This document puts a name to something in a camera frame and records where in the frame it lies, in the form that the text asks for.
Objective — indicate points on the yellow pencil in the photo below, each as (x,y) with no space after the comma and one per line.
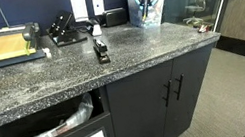
(144,16)

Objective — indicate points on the clear plastic lidded container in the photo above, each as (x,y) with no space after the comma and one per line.
(156,13)

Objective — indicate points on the black rectangular box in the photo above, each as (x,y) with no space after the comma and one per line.
(115,17)

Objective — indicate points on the grey office chair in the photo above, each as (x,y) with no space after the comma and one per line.
(200,0)

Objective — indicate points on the small red object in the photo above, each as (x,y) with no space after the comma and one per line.
(203,28)

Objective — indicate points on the black stapler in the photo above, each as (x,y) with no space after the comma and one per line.
(101,50)

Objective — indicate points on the black three-hole punch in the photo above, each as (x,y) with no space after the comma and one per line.
(63,27)

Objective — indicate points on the narrow black cabinet door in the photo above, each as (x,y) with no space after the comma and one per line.
(192,83)

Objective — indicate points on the wide black cabinet door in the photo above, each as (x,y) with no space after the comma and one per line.
(140,109)

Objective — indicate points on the small white object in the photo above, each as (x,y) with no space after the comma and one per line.
(47,52)

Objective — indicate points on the clear plastic trash bag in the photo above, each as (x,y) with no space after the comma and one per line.
(39,135)

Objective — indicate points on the small white wall plate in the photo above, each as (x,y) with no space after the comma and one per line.
(98,4)

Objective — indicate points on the large white wall plate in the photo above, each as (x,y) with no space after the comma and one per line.
(78,6)

